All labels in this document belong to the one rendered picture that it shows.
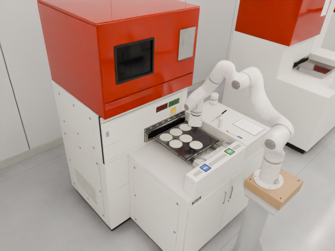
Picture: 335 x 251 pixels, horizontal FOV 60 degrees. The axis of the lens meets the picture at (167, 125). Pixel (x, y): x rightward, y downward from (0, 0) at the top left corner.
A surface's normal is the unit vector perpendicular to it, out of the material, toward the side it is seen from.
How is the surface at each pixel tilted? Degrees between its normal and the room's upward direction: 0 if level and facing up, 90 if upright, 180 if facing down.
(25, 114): 90
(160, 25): 90
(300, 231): 0
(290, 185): 4
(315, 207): 0
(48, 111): 90
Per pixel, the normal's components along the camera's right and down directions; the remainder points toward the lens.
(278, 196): -0.02, -0.82
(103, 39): 0.69, 0.43
